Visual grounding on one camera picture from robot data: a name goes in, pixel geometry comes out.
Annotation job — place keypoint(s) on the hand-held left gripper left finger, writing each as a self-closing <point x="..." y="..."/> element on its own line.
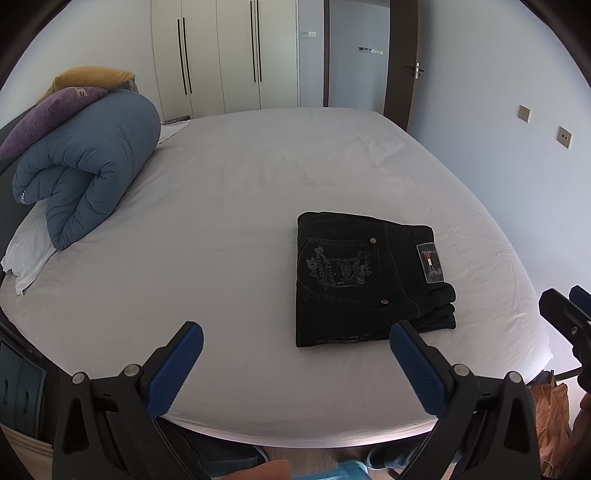
<point x="178" y="369"/>

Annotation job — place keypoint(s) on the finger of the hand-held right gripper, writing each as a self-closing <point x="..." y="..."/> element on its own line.
<point x="582" y="300"/>
<point x="561" y="314"/>

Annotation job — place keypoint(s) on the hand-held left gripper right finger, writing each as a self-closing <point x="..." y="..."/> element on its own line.
<point x="418" y="369"/>

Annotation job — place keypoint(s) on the black pants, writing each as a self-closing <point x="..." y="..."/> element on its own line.
<point x="351" y="286"/>

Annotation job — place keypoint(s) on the orange brown cloth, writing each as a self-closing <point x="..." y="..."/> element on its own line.
<point x="549" y="415"/>

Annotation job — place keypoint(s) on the dark nightstand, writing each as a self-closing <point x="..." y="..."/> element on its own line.
<point x="18" y="387"/>

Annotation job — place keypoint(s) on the white pillow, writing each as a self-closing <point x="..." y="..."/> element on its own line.
<point x="171" y="131"/>
<point x="27" y="251"/>

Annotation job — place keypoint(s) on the white bed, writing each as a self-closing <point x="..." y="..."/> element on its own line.
<point x="258" y="184"/>

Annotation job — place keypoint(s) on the blue duvet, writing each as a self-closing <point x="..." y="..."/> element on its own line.
<point x="92" y="166"/>

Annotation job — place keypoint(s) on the purple pillow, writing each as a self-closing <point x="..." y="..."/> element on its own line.
<point x="41" y="117"/>

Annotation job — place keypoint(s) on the brown door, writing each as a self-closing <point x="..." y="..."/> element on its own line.
<point x="399" y="69"/>

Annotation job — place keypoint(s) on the yellow pillow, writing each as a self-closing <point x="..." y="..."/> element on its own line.
<point x="87" y="77"/>

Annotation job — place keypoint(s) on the white wardrobe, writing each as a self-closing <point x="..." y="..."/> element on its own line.
<point x="221" y="55"/>

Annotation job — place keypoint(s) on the beige wall socket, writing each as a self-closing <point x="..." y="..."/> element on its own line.
<point x="564" y="137"/>
<point x="524" y="112"/>

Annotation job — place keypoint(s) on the white wall control panel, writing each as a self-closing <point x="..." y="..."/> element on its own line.
<point x="371" y="50"/>

